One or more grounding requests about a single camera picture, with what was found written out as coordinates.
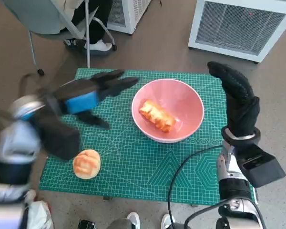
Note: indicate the pink bowl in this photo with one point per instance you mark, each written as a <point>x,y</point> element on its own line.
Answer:
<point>186,107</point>

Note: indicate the white mesh-sided cabinet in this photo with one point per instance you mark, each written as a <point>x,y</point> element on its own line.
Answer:
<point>131,14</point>

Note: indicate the dark table bracket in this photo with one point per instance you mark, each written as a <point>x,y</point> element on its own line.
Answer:
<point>107,198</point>
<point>195,205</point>

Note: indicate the green cutting mat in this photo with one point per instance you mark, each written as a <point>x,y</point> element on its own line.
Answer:
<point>133,167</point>

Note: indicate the grey office chair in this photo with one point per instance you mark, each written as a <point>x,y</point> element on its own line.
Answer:
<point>35,19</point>

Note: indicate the large white mesh-fronted machine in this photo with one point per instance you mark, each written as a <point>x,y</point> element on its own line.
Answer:
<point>238,26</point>

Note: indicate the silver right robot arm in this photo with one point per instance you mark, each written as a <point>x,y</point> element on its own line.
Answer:
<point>233,188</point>

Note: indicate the round toy bread bun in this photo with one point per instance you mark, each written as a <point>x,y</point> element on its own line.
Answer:
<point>87,164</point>

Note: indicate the long toy bread loaf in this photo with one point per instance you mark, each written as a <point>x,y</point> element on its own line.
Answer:
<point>157,115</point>

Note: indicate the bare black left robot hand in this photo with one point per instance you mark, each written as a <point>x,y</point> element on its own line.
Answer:
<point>83,101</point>

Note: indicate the person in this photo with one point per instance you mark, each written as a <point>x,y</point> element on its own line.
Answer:
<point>95,26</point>

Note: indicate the white plastic bag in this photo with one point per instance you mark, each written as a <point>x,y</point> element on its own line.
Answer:
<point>40,214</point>

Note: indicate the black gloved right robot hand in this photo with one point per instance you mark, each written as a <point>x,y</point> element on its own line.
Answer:
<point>240,105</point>

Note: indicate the small black device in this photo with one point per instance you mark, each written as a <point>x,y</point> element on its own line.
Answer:
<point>85,224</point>

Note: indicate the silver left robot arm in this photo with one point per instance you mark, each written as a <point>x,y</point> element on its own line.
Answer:
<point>16,143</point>

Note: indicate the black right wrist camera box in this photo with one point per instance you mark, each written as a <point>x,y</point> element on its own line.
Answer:
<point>262,167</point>

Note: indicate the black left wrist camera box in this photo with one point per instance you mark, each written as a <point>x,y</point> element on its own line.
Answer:
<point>59,140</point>

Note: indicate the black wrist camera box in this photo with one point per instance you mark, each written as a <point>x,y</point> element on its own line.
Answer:
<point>59,140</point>
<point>262,167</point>

